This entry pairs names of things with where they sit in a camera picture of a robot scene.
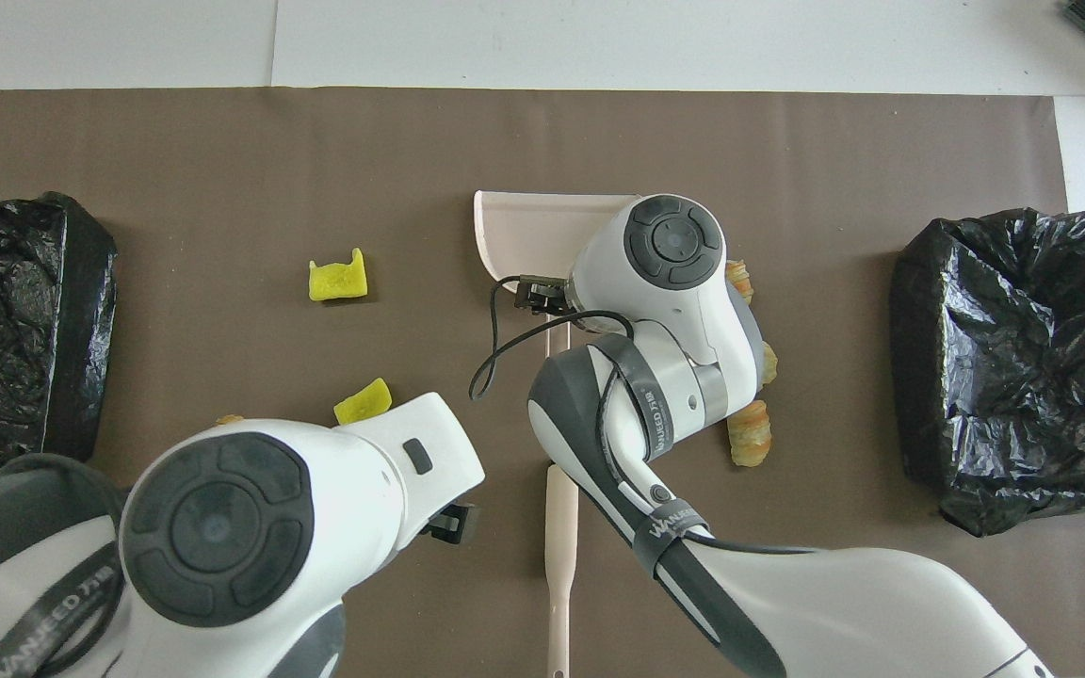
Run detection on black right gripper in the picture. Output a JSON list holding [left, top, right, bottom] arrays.
[[514, 274, 569, 317]]

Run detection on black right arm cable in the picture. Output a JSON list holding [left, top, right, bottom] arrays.
[[469, 275, 638, 401]]

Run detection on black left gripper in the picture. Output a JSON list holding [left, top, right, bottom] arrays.
[[428, 503, 480, 548]]

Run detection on brown paper table mat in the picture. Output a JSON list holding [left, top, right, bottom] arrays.
[[0, 88, 1085, 678]]

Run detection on wedge yellow sponge piece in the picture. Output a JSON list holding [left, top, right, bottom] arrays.
[[333, 378, 394, 427]]

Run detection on beige plastic dustpan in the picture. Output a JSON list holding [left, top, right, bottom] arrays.
[[474, 190, 642, 359]]

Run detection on notched yellow sponge piece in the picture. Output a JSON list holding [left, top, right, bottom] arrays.
[[308, 248, 368, 303]]

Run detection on long striped croissant piece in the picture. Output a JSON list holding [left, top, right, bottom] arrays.
[[729, 400, 773, 468]]

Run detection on beige brush with black bristles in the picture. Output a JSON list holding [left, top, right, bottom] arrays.
[[544, 463, 580, 678]]

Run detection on crumpled black bagged bin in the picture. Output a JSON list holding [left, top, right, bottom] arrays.
[[889, 207, 1085, 538]]

